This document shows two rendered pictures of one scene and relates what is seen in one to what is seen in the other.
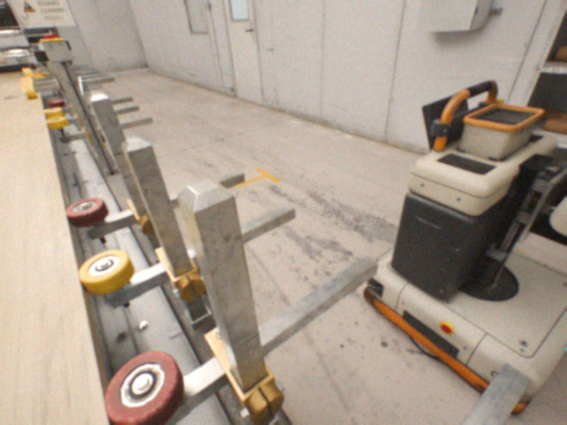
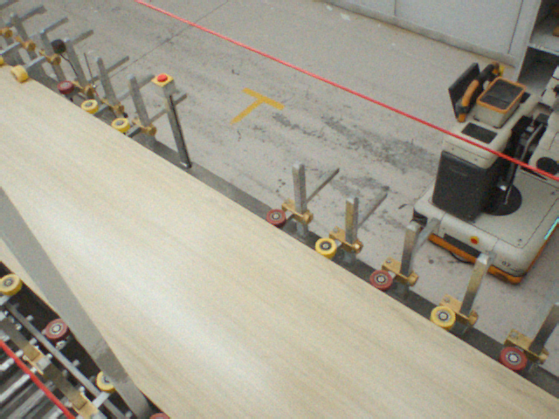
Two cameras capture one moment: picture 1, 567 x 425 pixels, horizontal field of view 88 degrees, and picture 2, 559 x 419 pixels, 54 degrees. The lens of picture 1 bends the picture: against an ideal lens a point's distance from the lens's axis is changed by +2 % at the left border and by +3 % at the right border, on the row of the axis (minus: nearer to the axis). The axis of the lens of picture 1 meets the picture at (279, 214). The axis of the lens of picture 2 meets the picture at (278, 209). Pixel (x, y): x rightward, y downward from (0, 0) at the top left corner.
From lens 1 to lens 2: 1.75 m
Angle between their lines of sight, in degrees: 17
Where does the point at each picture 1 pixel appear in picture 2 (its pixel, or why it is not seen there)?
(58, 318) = (329, 269)
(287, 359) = not seen: hidden behind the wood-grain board
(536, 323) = (529, 225)
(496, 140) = (496, 116)
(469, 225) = (483, 174)
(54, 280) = (308, 256)
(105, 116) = (301, 173)
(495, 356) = (503, 251)
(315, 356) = not seen: hidden behind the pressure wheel
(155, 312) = not seen: hidden behind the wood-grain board
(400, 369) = (445, 276)
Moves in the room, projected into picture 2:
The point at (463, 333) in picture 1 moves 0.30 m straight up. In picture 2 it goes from (485, 241) to (498, 203)
